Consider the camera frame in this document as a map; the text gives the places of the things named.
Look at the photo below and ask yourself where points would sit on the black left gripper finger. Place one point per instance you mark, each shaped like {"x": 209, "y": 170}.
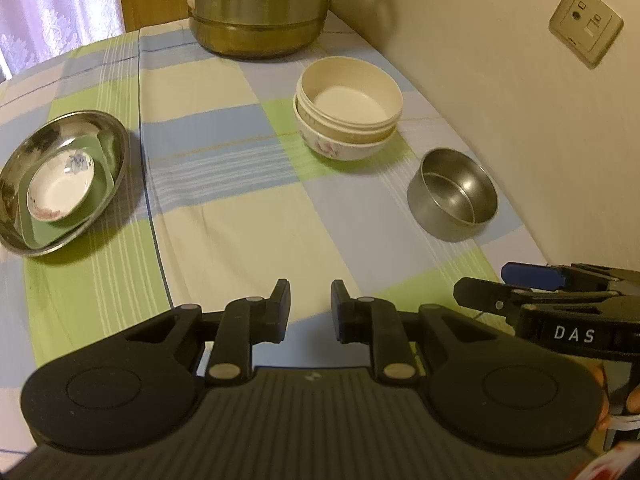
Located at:
{"x": 221, "y": 343}
{"x": 403, "y": 346}

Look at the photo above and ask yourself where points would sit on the purple lace curtain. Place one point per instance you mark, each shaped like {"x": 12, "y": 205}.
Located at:
{"x": 33, "y": 31}

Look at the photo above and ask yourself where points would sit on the green square plastic plate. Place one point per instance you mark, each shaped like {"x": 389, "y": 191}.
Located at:
{"x": 38, "y": 234}

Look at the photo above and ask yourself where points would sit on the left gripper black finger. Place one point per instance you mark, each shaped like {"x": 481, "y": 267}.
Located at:
{"x": 490, "y": 299}

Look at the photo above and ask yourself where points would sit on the plaid checkered tablecloth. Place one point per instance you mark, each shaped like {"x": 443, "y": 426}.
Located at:
{"x": 221, "y": 198}

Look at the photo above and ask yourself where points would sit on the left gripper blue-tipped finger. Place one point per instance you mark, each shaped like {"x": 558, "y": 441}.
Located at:
{"x": 577, "y": 277}

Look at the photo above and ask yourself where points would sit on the white floral ceramic bowl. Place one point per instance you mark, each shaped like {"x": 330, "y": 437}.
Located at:
{"x": 335, "y": 149}

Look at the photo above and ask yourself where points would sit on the small stainless steel bowl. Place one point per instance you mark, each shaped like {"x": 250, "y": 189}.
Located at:
{"x": 451, "y": 196}

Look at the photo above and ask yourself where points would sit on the white floral ceramic dish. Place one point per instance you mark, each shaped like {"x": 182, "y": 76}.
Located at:
{"x": 60, "y": 185}

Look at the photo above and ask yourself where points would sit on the person's hand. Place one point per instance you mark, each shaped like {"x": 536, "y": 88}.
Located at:
{"x": 632, "y": 402}

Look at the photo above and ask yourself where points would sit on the cream plastic bowl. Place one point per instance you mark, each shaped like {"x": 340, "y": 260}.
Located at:
{"x": 348, "y": 100}

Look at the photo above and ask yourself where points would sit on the beige wall socket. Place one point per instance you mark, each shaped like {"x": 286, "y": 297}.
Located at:
{"x": 587, "y": 27}

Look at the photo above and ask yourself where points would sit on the large stainless steel basin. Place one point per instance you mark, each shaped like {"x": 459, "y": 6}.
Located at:
{"x": 101, "y": 135}

